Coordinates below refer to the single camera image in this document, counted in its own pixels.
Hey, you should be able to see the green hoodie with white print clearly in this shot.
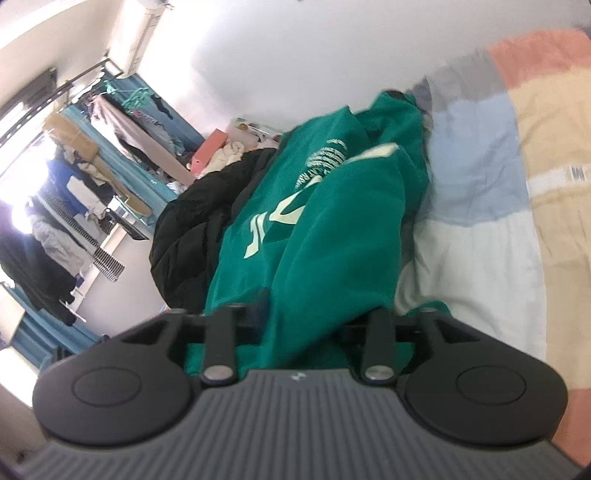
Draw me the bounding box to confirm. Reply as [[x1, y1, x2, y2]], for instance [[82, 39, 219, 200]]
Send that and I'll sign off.
[[205, 91, 429, 374]]

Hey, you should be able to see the teal clothes hanger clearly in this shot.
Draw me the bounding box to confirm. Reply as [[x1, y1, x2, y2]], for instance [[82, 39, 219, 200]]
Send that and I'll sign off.
[[103, 80, 151, 111]]

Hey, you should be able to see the black puffer jacket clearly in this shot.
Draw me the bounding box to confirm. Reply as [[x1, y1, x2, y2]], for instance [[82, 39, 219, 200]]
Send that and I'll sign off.
[[149, 148, 277, 313]]

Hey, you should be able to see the cream folded cloth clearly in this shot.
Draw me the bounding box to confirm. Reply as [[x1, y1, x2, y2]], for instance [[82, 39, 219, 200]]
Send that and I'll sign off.
[[198, 141, 245, 178]]

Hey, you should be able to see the white air conditioner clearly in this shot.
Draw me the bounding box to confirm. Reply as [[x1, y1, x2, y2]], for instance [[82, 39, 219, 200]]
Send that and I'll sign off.
[[108, 0, 168, 78]]

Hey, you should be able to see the pink shoe box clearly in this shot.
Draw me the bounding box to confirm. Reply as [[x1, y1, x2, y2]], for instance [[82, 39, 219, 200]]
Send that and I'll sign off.
[[190, 129, 228, 177]]

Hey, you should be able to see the hanging beige pink garment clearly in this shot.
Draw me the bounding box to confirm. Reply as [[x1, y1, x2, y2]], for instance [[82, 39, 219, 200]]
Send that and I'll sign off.
[[92, 96, 195, 186]]

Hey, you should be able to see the patchwork pastel bed quilt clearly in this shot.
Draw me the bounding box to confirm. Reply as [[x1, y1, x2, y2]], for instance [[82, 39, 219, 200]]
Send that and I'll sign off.
[[394, 26, 590, 464]]

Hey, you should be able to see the light blue curtain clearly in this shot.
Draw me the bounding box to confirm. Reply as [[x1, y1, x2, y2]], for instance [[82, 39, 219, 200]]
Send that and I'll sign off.
[[1, 74, 185, 365]]

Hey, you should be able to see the printed white pillow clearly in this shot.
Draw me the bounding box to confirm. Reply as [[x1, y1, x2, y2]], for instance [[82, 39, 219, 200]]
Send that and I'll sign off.
[[226, 117, 283, 150]]

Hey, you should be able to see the hanging tan coat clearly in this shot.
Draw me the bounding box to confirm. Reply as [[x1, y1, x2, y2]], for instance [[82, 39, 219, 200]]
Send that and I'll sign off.
[[43, 113, 152, 216]]

